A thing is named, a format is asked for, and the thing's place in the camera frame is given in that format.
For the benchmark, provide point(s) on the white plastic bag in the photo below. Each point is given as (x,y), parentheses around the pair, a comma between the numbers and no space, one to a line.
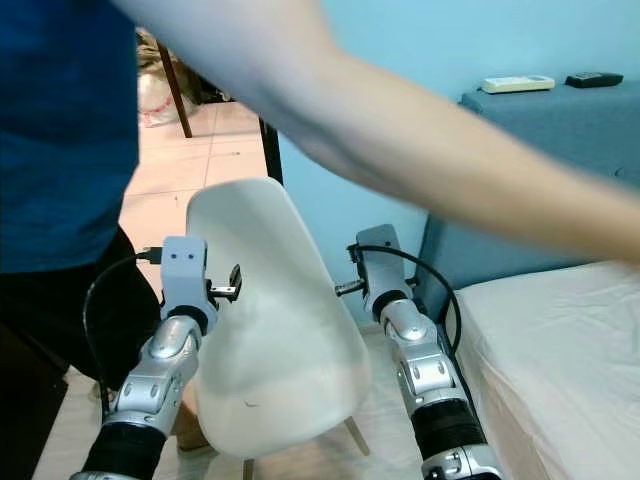
(155,100)

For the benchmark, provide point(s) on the dark cabinet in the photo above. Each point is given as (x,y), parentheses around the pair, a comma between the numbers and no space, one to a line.
(25,420)

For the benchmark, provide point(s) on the person in blue shirt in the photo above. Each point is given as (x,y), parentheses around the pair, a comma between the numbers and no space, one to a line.
(60,120)

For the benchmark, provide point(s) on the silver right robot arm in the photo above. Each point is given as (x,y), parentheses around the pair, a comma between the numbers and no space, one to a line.
(425,370)

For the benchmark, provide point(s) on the white plastic chair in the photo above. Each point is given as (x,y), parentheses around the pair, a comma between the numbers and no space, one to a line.
(280,340)

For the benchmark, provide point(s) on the black door frame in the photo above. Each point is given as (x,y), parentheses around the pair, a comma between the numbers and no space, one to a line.
(270,150)

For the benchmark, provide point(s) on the white bed mattress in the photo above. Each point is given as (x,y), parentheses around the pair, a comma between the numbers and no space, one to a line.
(560,370)

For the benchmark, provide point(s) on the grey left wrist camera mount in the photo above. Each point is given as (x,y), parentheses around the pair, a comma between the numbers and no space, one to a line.
(185,275)

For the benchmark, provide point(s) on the person's bare forearm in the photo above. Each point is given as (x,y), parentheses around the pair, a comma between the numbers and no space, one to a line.
(410,140)

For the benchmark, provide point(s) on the white remote control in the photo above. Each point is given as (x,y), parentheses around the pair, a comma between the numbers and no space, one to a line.
(517,84)

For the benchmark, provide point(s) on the dark wooden furniture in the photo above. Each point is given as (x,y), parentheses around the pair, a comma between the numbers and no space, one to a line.
(175,95)

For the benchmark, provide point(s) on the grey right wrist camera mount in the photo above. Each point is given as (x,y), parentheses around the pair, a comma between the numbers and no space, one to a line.
(382,265)

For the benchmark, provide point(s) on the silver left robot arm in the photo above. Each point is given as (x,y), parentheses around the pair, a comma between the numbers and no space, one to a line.
(160,385)

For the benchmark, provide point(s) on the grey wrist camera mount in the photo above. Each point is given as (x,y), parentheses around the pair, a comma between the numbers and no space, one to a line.
(185,275)
(382,265)

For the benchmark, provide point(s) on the black remote control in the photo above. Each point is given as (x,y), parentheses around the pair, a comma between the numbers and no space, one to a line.
(594,79)

